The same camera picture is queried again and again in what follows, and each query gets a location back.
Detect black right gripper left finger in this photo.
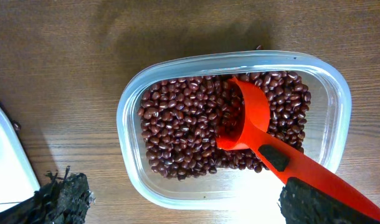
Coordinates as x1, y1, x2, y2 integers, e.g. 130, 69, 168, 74
0, 167, 95, 224

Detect orange measuring scoop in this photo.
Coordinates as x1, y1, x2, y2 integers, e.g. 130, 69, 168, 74
216, 78, 380, 221

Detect white kitchen scale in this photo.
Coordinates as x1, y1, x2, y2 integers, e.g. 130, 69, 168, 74
0, 108, 40, 213

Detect clear plastic container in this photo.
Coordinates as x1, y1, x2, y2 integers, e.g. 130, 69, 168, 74
116, 50, 353, 211

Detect red beans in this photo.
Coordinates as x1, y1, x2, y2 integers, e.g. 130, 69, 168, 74
137, 71, 311, 180

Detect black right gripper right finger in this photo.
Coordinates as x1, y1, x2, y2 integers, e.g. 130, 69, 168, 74
279, 177, 379, 224

